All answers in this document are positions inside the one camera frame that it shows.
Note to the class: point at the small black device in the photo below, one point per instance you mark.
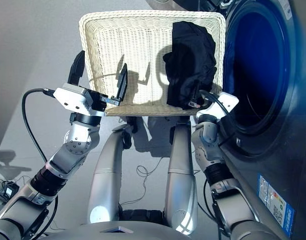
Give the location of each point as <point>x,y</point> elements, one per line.
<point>10,192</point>

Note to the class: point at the grey washing machine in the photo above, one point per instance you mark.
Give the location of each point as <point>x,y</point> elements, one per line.
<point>267,150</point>

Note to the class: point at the silver robot torso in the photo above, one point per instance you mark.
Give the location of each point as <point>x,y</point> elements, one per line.
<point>117,231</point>

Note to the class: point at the silver robot leg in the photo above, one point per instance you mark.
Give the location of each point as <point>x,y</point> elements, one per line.
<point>180,180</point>
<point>105,180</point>

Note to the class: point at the pale woven basket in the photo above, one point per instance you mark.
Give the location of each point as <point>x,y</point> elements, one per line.
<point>132,45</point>

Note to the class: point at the black garment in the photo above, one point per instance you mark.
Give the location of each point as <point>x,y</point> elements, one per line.
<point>190,65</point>

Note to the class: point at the blue energy label sticker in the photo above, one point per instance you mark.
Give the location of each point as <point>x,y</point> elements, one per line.
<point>276,200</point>

